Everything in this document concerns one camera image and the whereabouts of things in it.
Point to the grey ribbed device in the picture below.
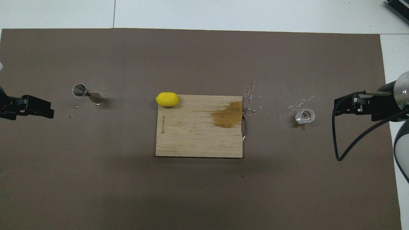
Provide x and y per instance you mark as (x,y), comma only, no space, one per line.
(401,7)

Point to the clear faceted glass cup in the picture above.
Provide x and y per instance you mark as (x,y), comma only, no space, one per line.
(305,116)

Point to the brown table mat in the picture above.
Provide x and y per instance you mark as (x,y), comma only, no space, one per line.
(191,48)

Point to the steel double jigger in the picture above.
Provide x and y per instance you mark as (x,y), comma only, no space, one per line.
(80,90)

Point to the yellow lemon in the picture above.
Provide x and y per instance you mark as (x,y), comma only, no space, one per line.
(167,99)

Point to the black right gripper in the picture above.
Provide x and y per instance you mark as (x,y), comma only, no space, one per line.
(383,107)

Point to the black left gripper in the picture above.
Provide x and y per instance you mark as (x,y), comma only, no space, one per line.
(8,108)

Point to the bamboo cutting board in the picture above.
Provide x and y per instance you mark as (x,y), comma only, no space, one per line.
(191,134)

